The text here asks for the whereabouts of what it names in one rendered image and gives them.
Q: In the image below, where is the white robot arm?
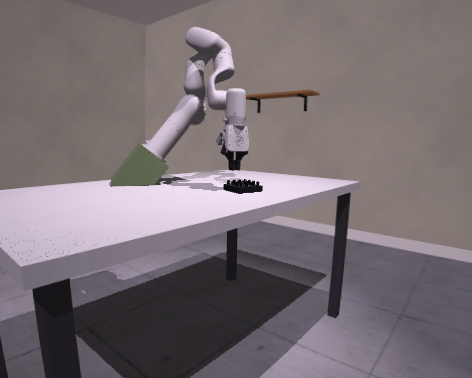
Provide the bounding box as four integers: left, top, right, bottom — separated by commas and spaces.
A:
142, 27, 246, 163

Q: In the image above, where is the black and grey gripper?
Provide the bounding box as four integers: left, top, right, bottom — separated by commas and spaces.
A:
221, 124, 249, 171

